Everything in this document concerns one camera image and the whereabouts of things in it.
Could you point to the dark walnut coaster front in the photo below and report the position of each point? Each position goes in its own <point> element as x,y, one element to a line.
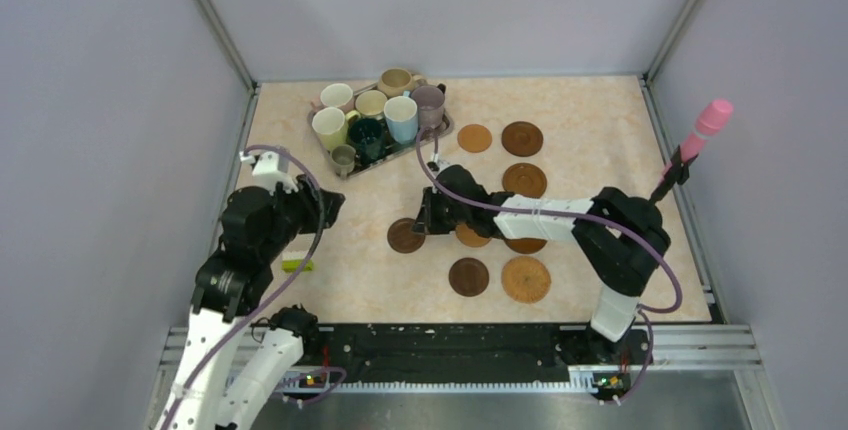
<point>468,277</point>

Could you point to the brown saucer coaster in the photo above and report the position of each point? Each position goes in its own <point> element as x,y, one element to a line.
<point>525,179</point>
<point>525,246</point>
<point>522,139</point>

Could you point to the light blue mug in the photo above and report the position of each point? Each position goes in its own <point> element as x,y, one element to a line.
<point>401,115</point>

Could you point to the woven rattan coaster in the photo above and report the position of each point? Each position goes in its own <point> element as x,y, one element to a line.
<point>525,280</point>

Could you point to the metal serving tray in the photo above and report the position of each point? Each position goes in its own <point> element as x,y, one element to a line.
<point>394,149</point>

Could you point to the pale yellow mug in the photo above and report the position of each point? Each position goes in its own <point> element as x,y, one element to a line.
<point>331,126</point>

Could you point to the green white block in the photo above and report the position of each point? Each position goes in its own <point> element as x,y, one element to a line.
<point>291,261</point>

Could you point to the pink microphone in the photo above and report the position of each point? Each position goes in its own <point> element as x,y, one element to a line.
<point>709,123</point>

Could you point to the white mug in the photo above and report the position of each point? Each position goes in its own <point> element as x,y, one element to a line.
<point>338,95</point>

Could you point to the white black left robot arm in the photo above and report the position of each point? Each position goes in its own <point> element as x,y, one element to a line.
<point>257,225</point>

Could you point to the dark green mug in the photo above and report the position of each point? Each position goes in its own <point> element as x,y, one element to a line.
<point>367,137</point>

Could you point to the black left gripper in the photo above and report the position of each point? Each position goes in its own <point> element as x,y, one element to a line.
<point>308,196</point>

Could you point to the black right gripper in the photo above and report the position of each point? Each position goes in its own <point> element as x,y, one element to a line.
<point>426,214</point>

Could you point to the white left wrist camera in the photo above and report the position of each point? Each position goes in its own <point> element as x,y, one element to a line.
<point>269,171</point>

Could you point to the light bamboo coaster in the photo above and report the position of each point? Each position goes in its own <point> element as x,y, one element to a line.
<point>468,237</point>
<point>474,138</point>

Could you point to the mauve mug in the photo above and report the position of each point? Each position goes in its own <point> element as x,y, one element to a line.
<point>430,101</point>

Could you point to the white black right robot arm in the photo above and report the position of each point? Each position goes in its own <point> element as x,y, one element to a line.
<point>621,236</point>

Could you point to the beige mug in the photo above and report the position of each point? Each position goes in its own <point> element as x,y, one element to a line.
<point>371,103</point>

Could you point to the dark walnut coaster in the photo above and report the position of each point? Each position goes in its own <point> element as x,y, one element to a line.
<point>468,277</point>
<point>401,237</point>

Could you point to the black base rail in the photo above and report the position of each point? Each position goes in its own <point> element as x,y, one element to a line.
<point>444,357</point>

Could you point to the tan mug with handle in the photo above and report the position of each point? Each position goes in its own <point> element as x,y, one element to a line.
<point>395,82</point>

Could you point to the small grey-green cup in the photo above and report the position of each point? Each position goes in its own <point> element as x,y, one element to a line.
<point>343,160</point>

